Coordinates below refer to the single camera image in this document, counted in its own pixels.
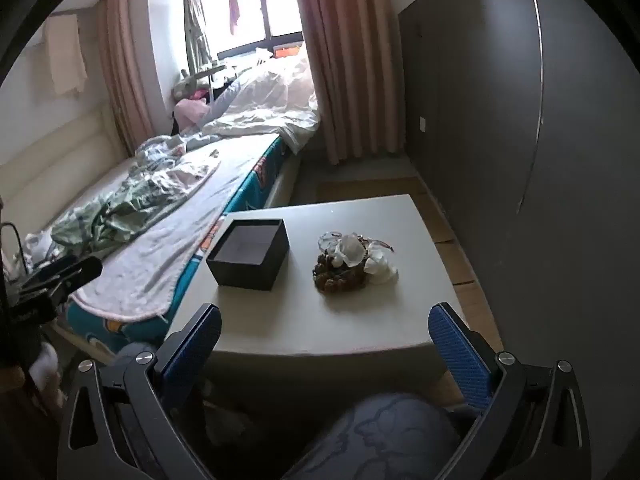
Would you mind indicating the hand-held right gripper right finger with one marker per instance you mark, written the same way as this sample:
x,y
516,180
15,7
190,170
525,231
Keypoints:
x,y
460,355

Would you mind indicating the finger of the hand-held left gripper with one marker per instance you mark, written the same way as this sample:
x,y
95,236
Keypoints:
x,y
75,269

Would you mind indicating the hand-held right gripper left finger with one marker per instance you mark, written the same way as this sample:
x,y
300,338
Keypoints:
x,y
195,355

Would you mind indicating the black square box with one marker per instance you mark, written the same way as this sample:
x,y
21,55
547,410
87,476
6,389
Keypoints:
x,y
245,270

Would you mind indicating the white flower ornament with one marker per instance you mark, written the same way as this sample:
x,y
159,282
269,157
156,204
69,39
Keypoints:
x,y
381,269
350,251

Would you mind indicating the pile of beaded jewelry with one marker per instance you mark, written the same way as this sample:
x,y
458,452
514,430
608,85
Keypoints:
x,y
334,277

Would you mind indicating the person's left hand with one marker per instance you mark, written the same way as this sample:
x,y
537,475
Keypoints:
x,y
45,365

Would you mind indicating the green patterned sheet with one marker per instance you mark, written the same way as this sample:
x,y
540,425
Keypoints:
x,y
125,200

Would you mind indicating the white fleece blanket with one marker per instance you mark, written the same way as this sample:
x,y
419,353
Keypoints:
x,y
160,255

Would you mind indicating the cream padded headboard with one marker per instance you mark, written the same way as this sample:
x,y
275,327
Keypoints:
x,y
50,160

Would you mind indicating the white square table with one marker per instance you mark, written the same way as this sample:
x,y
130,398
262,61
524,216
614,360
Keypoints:
x,y
310,320

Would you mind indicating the teal printed mattress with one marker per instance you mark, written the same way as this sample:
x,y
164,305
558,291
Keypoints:
x,y
245,195

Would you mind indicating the pink clothes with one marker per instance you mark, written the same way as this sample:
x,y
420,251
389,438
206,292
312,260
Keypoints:
x,y
192,110

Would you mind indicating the pink curtain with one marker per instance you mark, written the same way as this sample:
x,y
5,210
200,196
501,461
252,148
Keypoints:
x,y
125,70
345,60

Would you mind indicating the hanging white cloth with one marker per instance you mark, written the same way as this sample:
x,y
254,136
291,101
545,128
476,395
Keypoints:
x,y
65,55

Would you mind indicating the grey wardrobe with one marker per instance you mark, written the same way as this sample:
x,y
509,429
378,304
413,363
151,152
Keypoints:
x,y
500,110

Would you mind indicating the white duvet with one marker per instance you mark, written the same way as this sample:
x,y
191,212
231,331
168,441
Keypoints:
x,y
270,95

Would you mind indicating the hanging grey-green garment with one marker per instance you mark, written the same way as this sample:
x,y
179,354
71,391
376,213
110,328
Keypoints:
x,y
196,30

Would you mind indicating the hanging red garment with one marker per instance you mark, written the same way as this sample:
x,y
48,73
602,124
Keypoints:
x,y
232,5

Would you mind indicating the window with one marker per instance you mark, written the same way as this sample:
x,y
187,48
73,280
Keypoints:
x,y
280,5

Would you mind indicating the white wall socket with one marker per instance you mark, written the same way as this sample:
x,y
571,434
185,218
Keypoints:
x,y
422,123

